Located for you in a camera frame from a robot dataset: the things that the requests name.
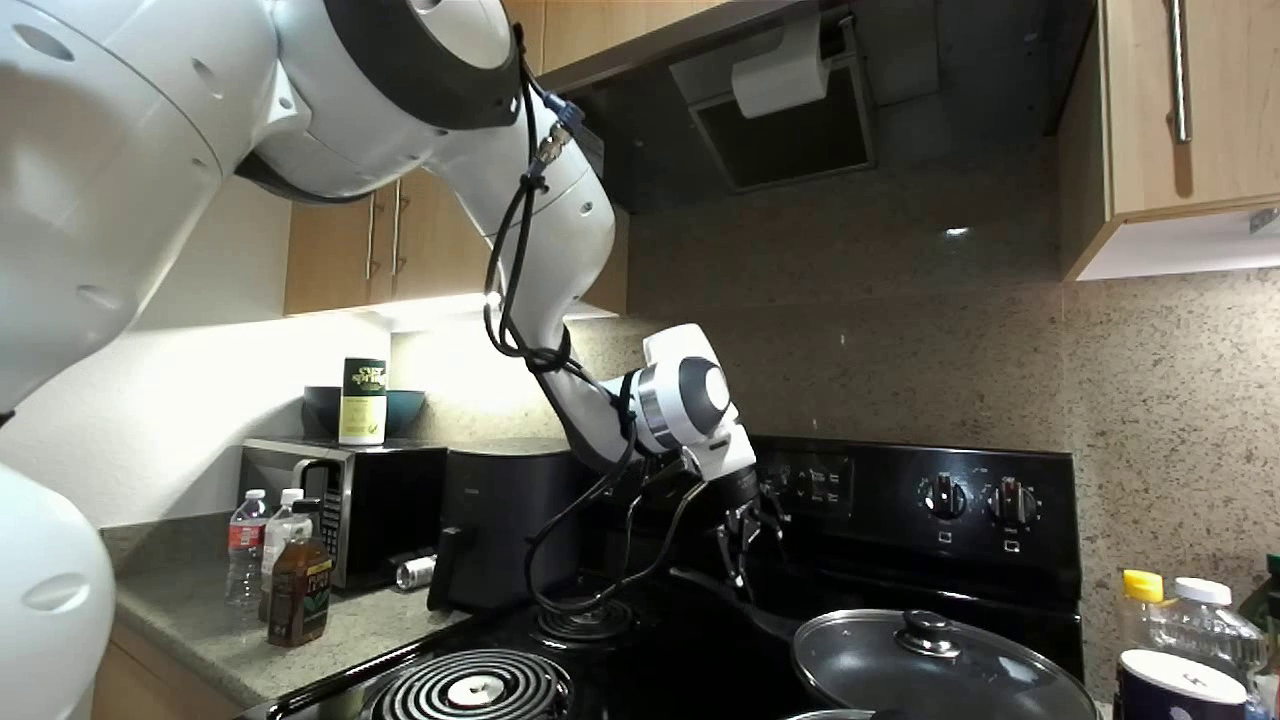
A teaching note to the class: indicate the small silver can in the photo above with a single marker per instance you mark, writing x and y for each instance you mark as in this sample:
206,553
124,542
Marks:
413,573

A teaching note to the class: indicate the black electric stove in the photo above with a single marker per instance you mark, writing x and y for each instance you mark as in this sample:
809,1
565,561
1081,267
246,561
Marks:
932,561

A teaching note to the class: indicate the wooden wall cabinet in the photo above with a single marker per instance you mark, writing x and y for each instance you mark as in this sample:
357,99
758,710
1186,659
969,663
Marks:
426,245

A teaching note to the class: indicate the black silver microwave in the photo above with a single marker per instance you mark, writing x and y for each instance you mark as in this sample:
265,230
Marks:
402,520

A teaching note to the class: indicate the white paper roll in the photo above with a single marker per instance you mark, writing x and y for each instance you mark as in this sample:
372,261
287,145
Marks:
780,74

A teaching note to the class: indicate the coil stove burner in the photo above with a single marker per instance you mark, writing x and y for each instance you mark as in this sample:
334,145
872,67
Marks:
584,626
426,695

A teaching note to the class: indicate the black stove knob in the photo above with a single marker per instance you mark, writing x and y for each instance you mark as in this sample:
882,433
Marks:
1014,504
945,497

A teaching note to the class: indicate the white cap clear bottle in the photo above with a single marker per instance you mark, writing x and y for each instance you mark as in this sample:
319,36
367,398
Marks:
1207,626

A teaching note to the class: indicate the green white can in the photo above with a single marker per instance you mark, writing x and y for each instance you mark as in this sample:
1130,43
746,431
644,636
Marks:
361,401

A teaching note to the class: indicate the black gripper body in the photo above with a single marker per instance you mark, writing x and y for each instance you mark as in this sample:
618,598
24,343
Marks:
749,509

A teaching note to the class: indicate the yellow cap bottle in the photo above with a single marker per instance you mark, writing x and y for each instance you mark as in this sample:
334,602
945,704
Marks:
1140,607

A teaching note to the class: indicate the black countertop appliance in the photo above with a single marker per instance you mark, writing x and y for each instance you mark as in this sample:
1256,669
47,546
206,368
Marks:
494,535

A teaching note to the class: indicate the amber glass bottle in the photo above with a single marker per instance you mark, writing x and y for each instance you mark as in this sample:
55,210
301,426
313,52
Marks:
301,602

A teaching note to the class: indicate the dark range hood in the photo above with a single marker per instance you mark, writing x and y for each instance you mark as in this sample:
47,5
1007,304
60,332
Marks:
827,145

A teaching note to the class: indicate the dark glass bottle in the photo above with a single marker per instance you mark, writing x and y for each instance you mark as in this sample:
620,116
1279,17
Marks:
1266,615

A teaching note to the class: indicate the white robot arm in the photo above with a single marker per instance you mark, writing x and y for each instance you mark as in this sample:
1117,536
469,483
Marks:
104,160

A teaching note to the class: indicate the dark container white lid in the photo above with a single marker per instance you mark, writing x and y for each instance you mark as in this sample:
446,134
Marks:
1183,685

